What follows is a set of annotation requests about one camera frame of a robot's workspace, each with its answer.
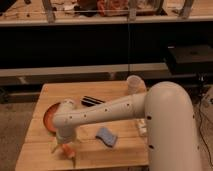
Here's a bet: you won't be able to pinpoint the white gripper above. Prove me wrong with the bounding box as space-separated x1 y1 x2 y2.
51 128 76 157

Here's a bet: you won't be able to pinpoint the orange pepper with green stem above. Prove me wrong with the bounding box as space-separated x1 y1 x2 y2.
62 144 76 167

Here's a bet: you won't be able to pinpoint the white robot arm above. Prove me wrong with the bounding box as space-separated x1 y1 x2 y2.
53 81 203 171

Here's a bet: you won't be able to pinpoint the orange ceramic bowl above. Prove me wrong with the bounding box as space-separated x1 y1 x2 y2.
43 103 59 133

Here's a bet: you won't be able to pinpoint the blue sponge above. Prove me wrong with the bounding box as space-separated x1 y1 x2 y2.
96 127 117 147

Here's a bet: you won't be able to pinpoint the black striped case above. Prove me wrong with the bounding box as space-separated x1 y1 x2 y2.
81 96 102 107

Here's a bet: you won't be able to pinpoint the wooden folding table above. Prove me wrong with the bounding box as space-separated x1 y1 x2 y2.
15 81 148 171

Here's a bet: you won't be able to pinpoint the white squeeze bottle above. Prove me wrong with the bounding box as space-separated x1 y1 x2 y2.
137 119 147 136

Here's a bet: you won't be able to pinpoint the black box on shelf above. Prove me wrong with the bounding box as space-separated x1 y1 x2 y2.
165 45 213 74

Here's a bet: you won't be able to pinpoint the long metal shelf rail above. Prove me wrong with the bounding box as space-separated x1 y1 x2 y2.
0 63 169 86

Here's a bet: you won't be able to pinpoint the black floor cables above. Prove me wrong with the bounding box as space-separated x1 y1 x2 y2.
196 99 213 168

